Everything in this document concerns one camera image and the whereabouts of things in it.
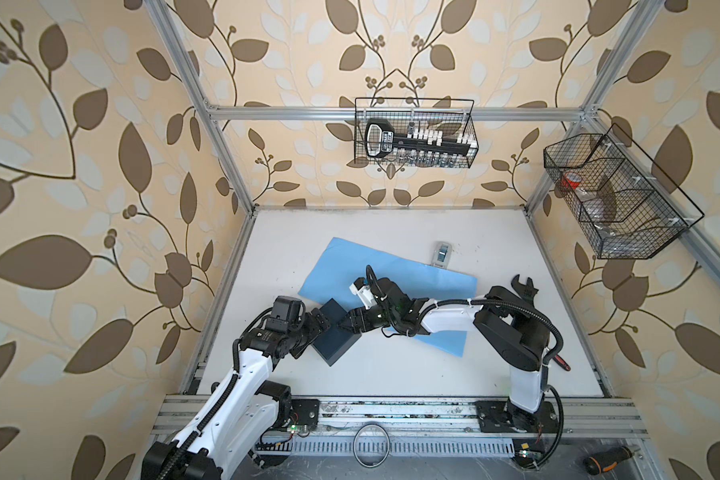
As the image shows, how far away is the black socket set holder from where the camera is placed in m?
0.83

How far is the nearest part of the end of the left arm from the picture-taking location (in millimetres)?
589

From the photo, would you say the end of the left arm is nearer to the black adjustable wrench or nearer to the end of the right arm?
the end of the right arm

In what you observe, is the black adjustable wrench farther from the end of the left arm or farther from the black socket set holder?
the end of the left arm

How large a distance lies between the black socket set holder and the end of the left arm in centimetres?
51
